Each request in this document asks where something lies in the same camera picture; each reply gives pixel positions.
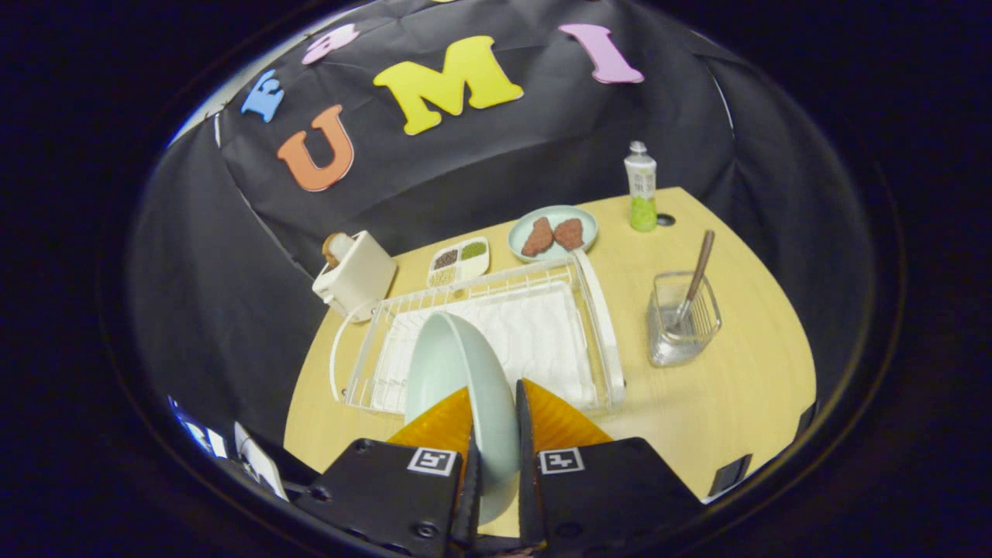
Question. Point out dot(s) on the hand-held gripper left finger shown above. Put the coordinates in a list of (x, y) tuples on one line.
[(471, 511)]

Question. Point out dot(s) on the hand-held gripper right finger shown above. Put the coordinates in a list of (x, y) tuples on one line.
[(528, 496)]

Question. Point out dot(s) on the white four compartment dish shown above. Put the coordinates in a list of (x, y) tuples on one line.
[(473, 267)]

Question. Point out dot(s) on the pale green meat plate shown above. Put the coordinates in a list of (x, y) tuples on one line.
[(518, 230)]

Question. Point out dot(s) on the white drain tray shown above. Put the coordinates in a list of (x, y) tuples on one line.
[(535, 333)]

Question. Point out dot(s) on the white and blue object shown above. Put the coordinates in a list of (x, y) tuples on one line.
[(256, 461)]

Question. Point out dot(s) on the brown meat piece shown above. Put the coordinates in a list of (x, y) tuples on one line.
[(569, 233), (537, 237)]

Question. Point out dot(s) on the cream white toaster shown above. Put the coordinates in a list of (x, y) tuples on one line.
[(360, 275)]

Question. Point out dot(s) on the brown bread slice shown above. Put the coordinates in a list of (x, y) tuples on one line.
[(337, 249)]

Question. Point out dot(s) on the black table grommet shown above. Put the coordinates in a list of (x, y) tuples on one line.
[(666, 220)]

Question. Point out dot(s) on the green tea bottle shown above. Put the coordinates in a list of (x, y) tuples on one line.
[(642, 186)]

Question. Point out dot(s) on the black table bracket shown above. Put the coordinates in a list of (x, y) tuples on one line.
[(730, 474), (806, 420)]

